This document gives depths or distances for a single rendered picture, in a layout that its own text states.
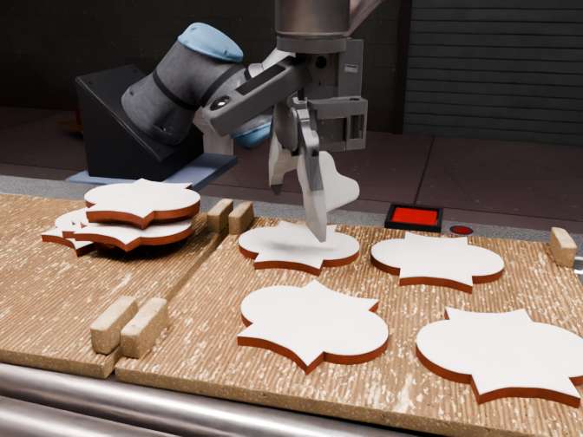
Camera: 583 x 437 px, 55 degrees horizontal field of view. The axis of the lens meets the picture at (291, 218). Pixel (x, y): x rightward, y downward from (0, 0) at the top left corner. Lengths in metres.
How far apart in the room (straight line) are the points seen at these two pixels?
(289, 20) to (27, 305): 0.38
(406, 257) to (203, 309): 0.23
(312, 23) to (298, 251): 0.25
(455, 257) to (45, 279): 0.45
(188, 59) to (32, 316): 0.66
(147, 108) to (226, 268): 0.59
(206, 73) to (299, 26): 0.56
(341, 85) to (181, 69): 0.57
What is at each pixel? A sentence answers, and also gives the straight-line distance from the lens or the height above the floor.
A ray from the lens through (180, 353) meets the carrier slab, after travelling 0.50.
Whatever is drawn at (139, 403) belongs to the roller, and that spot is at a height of 0.92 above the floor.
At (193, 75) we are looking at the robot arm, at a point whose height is 1.08.
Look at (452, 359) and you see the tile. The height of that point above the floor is 0.95.
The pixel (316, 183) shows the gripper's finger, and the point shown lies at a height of 1.04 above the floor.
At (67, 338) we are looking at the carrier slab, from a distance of 0.55.
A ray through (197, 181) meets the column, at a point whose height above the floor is 0.87.
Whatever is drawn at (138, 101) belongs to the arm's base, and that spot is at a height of 1.02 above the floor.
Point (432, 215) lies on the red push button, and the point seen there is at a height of 0.93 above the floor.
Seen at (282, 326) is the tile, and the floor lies 0.95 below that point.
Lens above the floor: 1.22
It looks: 22 degrees down
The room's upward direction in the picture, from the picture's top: straight up
